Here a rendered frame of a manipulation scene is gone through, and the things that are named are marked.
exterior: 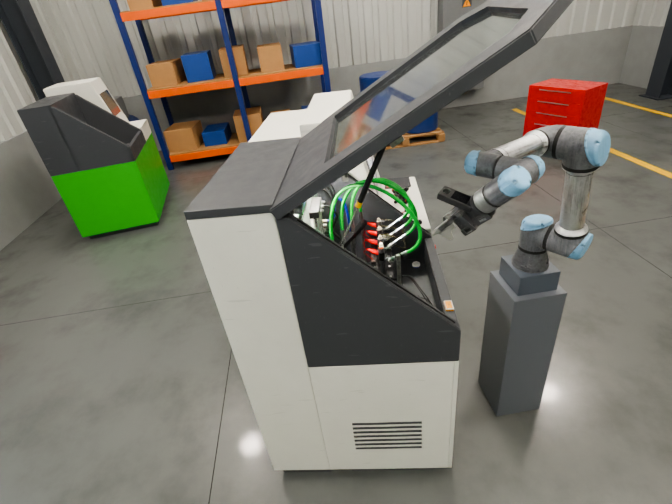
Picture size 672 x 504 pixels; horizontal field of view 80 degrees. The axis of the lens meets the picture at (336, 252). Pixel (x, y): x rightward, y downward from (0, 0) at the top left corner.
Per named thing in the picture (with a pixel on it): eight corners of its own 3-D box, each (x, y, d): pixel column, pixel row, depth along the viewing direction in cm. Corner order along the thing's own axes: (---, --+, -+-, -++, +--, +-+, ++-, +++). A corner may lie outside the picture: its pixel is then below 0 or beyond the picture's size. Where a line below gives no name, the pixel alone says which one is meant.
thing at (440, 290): (456, 353, 154) (458, 322, 146) (445, 354, 155) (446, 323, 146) (432, 264, 207) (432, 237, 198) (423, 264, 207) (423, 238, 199)
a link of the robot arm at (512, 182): (539, 181, 107) (523, 194, 102) (509, 200, 116) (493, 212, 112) (521, 158, 107) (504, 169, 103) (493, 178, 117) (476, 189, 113)
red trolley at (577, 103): (519, 153, 537) (528, 85, 492) (541, 144, 555) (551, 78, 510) (569, 165, 485) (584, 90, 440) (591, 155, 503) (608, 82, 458)
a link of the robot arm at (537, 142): (539, 118, 149) (463, 145, 122) (570, 122, 141) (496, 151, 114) (533, 149, 155) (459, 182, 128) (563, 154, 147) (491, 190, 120)
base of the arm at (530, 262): (536, 252, 186) (540, 233, 181) (555, 270, 173) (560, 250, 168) (505, 257, 185) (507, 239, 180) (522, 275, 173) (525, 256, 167)
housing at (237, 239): (332, 477, 198) (272, 204, 120) (276, 478, 201) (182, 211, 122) (342, 299, 317) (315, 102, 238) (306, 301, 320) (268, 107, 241)
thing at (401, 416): (451, 476, 192) (459, 362, 151) (332, 478, 198) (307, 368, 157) (429, 364, 252) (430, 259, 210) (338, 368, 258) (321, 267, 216)
